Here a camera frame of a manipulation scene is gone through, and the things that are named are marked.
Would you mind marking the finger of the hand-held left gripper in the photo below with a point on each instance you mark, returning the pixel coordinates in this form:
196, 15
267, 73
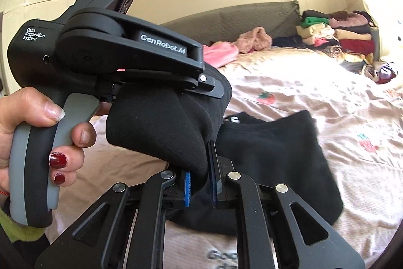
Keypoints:
203, 83

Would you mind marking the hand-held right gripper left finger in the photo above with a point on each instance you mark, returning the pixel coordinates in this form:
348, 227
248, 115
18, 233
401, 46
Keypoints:
151, 218

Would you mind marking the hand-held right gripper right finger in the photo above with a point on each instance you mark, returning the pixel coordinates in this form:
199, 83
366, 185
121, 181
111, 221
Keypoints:
252, 218

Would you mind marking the black sweater with orange patches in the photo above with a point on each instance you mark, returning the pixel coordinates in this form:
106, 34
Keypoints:
283, 162

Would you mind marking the stack of folded clothes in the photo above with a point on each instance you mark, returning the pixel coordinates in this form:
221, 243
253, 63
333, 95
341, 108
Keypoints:
340, 35

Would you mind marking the plastic bag of clothes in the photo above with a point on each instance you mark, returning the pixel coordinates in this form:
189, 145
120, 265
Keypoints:
382, 72

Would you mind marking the person's left hand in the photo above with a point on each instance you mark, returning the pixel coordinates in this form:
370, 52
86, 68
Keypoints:
31, 105

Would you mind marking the pink quilt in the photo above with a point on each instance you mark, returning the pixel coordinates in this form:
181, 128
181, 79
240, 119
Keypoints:
220, 54

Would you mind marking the grey quilted headboard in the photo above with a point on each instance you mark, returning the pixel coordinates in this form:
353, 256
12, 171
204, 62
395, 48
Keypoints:
220, 20

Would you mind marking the pink fuzzy garment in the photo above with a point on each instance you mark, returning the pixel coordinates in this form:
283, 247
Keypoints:
255, 39

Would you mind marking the dark navy garment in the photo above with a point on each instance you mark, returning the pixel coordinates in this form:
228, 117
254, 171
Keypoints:
286, 41

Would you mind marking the beige bed sheet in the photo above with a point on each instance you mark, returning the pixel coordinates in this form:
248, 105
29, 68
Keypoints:
299, 64

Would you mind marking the strawberry print blanket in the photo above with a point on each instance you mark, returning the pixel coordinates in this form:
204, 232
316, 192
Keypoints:
314, 98

